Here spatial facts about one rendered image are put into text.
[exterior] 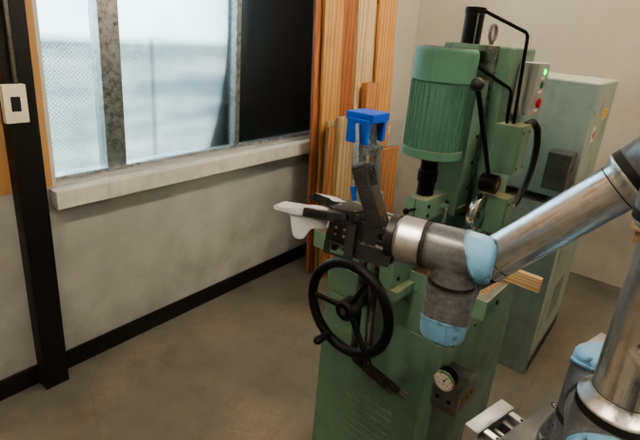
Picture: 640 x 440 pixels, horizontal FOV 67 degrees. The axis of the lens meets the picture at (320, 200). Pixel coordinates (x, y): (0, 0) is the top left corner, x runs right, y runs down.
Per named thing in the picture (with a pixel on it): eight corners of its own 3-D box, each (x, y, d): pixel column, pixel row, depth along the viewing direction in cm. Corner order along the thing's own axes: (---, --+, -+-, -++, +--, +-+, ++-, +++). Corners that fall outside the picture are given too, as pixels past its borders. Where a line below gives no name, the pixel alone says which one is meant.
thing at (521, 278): (360, 225, 166) (361, 213, 165) (364, 223, 168) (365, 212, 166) (537, 293, 130) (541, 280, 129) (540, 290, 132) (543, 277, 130)
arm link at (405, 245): (421, 225, 73) (433, 216, 80) (392, 218, 75) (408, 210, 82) (412, 271, 75) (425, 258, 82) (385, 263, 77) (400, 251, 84)
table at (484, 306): (292, 252, 155) (293, 235, 153) (350, 230, 177) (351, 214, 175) (468, 337, 118) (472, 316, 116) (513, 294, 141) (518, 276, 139)
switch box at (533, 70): (509, 113, 153) (520, 61, 147) (520, 110, 160) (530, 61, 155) (529, 116, 149) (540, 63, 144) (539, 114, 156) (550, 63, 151)
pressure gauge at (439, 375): (430, 390, 133) (434, 366, 131) (436, 383, 136) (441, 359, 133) (450, 402, 130) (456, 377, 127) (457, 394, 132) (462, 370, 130)
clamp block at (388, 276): (349, 270, 140) (352, 243, 137) (375, 257, 150) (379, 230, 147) (391, 290, 131) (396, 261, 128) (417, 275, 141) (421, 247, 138)
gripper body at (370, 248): (318, 251, 82) (385, 271, 77) (325, 202, 80) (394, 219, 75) (336, 242, 88) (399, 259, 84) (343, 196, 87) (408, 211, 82)
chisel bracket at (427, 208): (402, 220, 150) (406, 194, 147) (424, 210, 160) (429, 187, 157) (423, 228, 145) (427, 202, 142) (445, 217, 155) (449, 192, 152)
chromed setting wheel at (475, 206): (460, 233, 150) (468, 196, 146) (477, 224, 159) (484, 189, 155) (470, 236, 149) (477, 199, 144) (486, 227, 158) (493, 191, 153)
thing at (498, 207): (471, 227, 156) (479, 191, 152) (481, 221, 161) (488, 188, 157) (500, 236, 151) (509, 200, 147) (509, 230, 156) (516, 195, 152)
